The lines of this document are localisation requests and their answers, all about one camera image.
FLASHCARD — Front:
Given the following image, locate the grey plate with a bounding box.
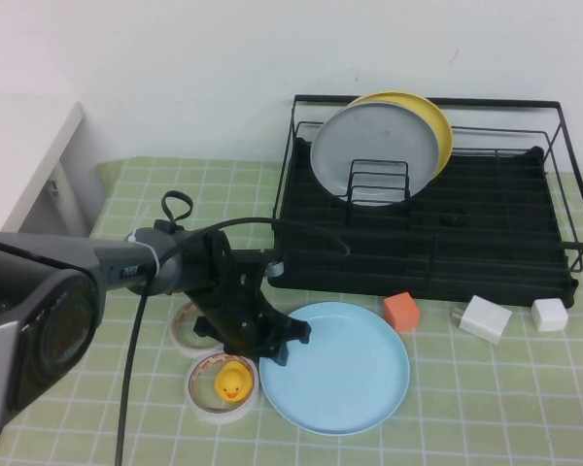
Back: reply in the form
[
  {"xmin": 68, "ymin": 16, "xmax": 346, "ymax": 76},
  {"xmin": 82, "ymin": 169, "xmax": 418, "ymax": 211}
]
[{"xmin": 309, "ymin": 101, "xmax": 441, "ymax": 209}]

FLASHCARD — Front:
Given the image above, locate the white cube block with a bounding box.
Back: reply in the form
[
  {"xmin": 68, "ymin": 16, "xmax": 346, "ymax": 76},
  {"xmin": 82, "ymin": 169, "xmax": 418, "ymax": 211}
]
[{"xmin": 530, "ymin": 297, "xmax": 568, "ymax": 333}]

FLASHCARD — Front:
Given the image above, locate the yellow rubber duck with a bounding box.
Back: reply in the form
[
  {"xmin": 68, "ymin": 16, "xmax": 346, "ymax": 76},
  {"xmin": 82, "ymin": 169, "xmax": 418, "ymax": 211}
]
[{"xmin": 213, "ymin": 361, "xmax": 253, "ymax": 403}]

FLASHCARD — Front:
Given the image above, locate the white double-sided tape roll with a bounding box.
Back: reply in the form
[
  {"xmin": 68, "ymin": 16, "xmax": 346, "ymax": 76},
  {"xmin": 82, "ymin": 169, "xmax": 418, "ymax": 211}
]
[
  {"xmin": 168, "ymin": 300, "xmax": 224, "ymax": 359},
  {"xmin": 184, "ymin": 351, "xmax": 260, "ymax": 426}
]

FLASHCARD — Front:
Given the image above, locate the yellow plate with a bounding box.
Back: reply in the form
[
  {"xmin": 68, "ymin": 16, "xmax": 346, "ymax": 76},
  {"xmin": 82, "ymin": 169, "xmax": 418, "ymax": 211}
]
[{"xmin": 344, "ymin": 90, "xmax": 454, "ymax": 182}]

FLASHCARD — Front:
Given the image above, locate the white wall charger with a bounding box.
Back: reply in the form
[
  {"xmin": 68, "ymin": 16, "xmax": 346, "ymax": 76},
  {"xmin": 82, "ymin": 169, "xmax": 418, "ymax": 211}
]
[{"xmin": 449, "ymin": 294, "xmax": 513, "ymax": 346}]

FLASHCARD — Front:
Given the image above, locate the long black cable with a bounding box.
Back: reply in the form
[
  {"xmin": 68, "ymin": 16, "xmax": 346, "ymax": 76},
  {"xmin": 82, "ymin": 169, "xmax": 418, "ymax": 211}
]
[{"xmin": 114, "ymin": 216, "xmax": 351, "ymax": 466}]

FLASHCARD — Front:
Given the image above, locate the light blue plate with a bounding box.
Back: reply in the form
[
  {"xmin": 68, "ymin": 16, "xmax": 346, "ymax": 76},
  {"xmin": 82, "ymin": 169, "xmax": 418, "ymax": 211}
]
[{"xmin": 257, "ymin": 300, "xmax": 411, "ymax": 436}]

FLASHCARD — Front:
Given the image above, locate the white side table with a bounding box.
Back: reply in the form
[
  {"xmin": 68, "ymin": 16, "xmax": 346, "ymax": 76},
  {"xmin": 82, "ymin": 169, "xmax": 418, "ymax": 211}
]
[{"xmin": 0, "ymin": 94, "xmax": 108, "ymax": 239}]

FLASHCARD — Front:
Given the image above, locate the black cable loop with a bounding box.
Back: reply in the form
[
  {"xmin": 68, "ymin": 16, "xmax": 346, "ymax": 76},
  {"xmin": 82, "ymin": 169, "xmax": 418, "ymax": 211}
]
[{"xmin": 161, "ymin": 190, "xmax": 194, "ymax": 230}]

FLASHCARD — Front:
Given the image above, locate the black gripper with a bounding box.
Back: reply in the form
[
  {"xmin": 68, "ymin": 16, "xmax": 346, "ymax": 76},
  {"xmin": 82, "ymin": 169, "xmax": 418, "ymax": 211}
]
[{"xmin": 187, "ymin": 280, "xmax": 314, "ymax": 369}]

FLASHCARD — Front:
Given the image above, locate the green checkered tablecloth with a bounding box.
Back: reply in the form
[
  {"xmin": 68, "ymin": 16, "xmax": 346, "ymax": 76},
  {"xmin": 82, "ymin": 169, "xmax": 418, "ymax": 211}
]
[{"xmin": 0, "ymin": 155, "xmax": 583, "ymax": 466}]

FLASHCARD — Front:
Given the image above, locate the orange cube block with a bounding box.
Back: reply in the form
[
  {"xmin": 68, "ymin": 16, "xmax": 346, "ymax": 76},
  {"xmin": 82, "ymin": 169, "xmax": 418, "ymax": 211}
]
[{"xmin": 382, "ymin": 291, "xmax": 422, "ymax": 334}]

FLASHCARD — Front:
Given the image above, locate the black wire dish rack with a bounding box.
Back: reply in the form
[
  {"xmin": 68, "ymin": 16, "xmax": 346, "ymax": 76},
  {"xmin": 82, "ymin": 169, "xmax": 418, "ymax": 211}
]
[{"xmin": 266, "ymin": 94, "xmax": 583, "ymax": 310}]

